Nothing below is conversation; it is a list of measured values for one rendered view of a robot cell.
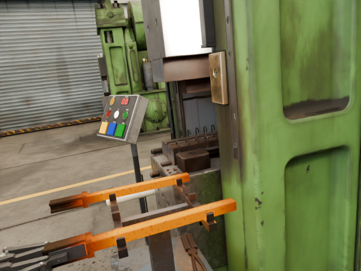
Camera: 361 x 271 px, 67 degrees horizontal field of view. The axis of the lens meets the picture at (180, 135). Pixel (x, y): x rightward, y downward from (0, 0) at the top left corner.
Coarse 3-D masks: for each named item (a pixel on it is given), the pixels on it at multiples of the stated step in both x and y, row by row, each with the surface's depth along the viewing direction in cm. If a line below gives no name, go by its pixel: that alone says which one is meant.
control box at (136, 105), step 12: (120, 96) 170; (132, 96) 161; (108, 108) 177; (120, 108) 166; (132, 108) 157; (144, 108) 160; (108, 120) 172; (120, 120) 162; (132, 120) 155; (132, 132) 156
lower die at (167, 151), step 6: (210, 132) 142; (216, 132) 132; (180, 138) 132; (198, 138) 124; (210, 138) 125; (162, 144) 133; (174, 144) 121; (180, 144) 121; (186, 144) 120; (192, 144) 119; (204, 144) 120; (210, 144) 121; (162, 150) 135; (168, 150) 124; (174, 150) 116; (180, 150) 117; (186, 150) 118; (168, 156) 126; (174, 156) 117; (210, 156) 122; (174, 162) 117
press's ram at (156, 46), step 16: (144, 0) 118; (160, 0) 98; (176, 0) 100; (192, 0) 102; (144, 16) 123; (160, 16) 100; (176, 16) 101; (192, 16) 103; (160, 32) 103; (176, 32) 102; (192, 32) 104; (160, 48) 107; (176, 48) 103; (192, 48) 105; (208, 48) 107
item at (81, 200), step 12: (156, 180) 87; (168, 180) 87; (84, 192) 82; (96, 192) 82; (108, 192) 82; (120, 192) 83; (132, 192) 84; (60, 204) 79; (72, 204) 80; (84, 204) 79
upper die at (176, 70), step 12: (156, 60) 116; (168, 60) 108; (180, 60) 110; (192, 60) 111; (204, 60) 113; (156, 72) 119; (168, 72) 109; (180, 72) 111; (192, 72) 112; (204, 72) 114
